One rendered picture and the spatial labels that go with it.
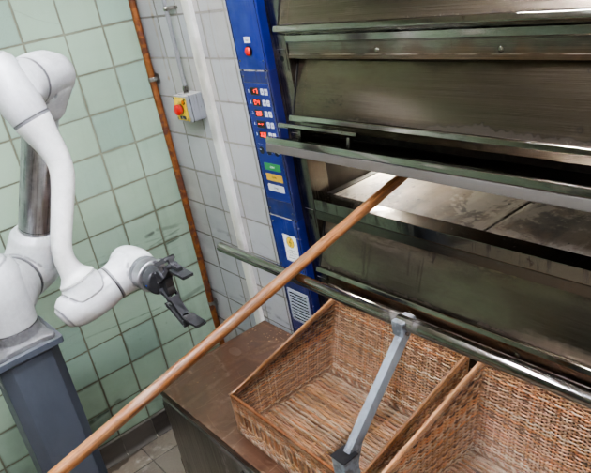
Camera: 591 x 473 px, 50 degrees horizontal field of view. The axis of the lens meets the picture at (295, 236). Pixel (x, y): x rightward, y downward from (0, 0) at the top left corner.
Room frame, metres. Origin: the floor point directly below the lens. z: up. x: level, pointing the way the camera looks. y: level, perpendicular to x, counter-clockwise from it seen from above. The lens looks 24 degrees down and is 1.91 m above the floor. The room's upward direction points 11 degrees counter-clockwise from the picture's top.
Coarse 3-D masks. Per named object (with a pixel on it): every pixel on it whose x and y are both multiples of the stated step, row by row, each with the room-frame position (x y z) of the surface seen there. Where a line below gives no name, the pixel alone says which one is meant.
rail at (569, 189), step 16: (288, 144) 1.75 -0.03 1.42; (304, 144) 1.69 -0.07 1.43; (320, 144) 1.66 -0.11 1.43; (384, 160) 1.45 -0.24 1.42; (400, 160) 1.41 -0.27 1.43; (416, 160) 1.37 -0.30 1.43; (464, 176) 1.26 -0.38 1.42; (480, 176) 1.23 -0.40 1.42; (496, 176) 1.20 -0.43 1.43; (512, 176) 1.17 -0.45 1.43; (528, 176) 1.16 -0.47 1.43; (560, 192) 1.09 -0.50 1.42; (576, 192) 1.06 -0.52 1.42
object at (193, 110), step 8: (176, 96) 2.39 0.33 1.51; (184, 96) 2.35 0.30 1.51; (192, 96) 2.35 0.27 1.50; (200, 96) 2.37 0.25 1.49; (176, 104) 2.40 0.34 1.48; (192, 104) 2.35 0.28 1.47; (200, 104) 2.37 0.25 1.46; (184, 112) 2.36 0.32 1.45; (192, 112) 2.34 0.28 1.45; (200, 112) 2.36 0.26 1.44; (184, 120) 2.38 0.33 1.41; (192, 120) 2.34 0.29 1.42
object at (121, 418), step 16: (400, 176) 1.65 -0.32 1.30; (384, 192) 1.61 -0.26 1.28; (368, 208) 1.57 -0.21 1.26; (352, 224) 1.54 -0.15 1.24; (320, 240) 1.49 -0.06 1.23; (304, 256) 1.45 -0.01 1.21; (288, 272) 1.42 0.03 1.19; (272, 288) 1.38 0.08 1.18; (256, 304) 1.35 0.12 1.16; (240, 320) 1.32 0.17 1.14; (208, 336) 1.28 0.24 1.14; (224, 336) 1.29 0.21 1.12; (192, 352) 1.25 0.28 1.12; (176, 368) 1.22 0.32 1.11; (160, 384) 1.19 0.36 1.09; (144, 400) 1.17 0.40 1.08; (128, 416) 1.14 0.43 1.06; (96, 432) 1.11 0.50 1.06; (112, 432) 1.12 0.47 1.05; (80, 448) 1.08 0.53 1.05; (96, 448) 1.09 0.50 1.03; (64, 464) 1.06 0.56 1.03
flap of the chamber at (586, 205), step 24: (336, 144) 1.76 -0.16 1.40; (360, 144) 1.74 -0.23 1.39; (360, 168) 1.51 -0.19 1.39; (384, 168) 1.45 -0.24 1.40; (408, 168) 1.39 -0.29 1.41; (480, 168) 1.34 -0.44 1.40; (504, 168) 1.33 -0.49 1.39; (528, 168) 1.31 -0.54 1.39; (552, 168) 1.30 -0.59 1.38; (504, 192) 1.18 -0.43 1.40; (528, 192) 1.14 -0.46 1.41; (552, 192) 1.10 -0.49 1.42
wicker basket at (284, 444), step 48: (336, 336) 1.82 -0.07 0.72; (384, 336) 1.66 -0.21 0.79; (240, 384) 1.62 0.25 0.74; (288, 384) 1.71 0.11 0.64; (336, 384) 1.73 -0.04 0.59; (432, 384) 1.48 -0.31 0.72; (240, 432) 1.59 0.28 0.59; (288, 432) 1.54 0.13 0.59; (336, 432) 1.51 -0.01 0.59; (384, 432) 1.47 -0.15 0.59
